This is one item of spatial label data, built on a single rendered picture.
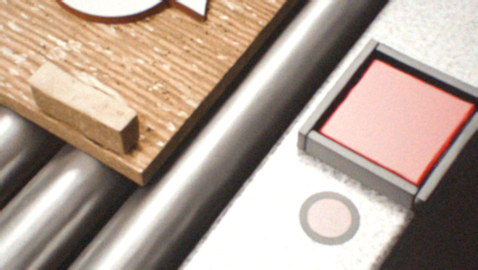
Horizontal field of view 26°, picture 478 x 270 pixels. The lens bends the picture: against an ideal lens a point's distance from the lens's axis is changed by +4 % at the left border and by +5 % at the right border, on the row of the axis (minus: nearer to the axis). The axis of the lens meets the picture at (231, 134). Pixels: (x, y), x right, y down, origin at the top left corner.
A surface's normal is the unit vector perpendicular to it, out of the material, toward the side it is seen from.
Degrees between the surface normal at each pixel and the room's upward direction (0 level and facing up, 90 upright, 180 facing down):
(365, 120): 0
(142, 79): 0
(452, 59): 0
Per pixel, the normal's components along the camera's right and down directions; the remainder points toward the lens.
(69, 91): 0.13, -0.65
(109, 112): -0.08, -0.48
